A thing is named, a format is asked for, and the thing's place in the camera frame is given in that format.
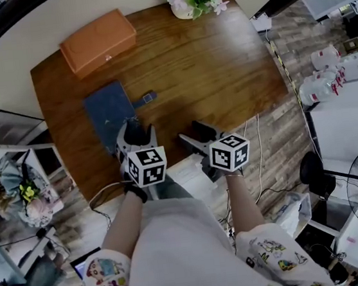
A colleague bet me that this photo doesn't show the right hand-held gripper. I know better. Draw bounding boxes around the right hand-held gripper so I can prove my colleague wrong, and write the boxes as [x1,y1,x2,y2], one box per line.
[176,114,254,185]

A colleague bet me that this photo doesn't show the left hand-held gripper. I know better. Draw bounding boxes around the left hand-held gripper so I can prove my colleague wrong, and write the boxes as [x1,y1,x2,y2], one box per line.
[113,117,171,191]

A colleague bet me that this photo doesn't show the blue notebook with strap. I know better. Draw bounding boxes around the blue notebook with strap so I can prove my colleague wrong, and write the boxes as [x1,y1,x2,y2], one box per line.
[80,75,164,159]

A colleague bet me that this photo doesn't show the person's right forearm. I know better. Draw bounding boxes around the person's right forearm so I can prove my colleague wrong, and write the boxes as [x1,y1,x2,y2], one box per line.
[224,170,267,235]

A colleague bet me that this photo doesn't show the person's left forearm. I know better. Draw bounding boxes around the person's left forearm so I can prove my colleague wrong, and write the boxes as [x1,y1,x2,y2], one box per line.
[94,188,150,259]

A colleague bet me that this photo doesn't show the black wrist watch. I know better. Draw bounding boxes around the black wrist watch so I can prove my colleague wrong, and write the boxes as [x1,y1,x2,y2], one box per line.
[123,181,149,206]

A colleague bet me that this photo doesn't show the person's blue jeans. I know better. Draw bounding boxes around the person's blue jeans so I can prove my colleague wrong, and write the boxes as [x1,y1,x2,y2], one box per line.
[152,170,193,204]

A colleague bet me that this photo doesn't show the white chair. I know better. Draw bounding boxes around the white chair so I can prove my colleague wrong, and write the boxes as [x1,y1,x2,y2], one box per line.
[0,134,73,233]

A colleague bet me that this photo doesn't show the orange wooden box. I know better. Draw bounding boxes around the orange wooden box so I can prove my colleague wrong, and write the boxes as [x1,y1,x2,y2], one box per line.
[55,7,142,82]

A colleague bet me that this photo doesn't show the clear plastic storage bin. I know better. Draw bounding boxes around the clear plastic storage bin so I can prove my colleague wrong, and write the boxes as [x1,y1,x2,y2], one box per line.
[271,189,316,241]

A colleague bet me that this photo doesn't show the person's grey top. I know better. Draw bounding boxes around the person's grey top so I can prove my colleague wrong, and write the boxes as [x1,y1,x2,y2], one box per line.
[115,185,288,286]

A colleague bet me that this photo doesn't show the clear water jug red label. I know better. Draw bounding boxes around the clear water jug red label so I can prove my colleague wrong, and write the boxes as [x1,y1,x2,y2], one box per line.
[296,66,349,107]
[309,43,342,70]

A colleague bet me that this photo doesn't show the white power adapter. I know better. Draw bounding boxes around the white power adapter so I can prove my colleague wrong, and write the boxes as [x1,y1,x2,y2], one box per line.
[250,14,273,33]

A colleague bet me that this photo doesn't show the laptop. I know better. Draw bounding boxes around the laptop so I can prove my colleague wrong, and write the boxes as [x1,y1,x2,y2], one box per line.
[68,247,105,282]

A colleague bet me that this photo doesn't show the wrapped flower bouquet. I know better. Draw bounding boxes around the wrapped flower bouquet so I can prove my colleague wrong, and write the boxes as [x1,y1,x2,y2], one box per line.
[0,147,66,233]

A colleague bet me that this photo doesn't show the person's cartoon print shirt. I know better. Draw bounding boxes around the person's cartoon print shirt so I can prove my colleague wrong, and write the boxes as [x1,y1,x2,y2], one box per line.
[69,216,338,286]

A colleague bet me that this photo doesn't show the white appliance box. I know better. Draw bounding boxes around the white appliance box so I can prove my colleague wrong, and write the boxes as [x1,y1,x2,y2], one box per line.
[339,54,358,83]

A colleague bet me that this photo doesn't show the white cable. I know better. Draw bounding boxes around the white cable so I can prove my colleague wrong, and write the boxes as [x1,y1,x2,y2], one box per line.
[243,112,270,195]

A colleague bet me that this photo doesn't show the yellow black cable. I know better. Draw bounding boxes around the yellow black cable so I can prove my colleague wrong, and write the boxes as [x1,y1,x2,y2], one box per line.
[265,35,319,160]

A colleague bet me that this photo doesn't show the cream partition with black rail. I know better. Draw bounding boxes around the cream partition with black rail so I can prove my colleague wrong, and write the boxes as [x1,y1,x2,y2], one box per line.
[0,0,314,126]

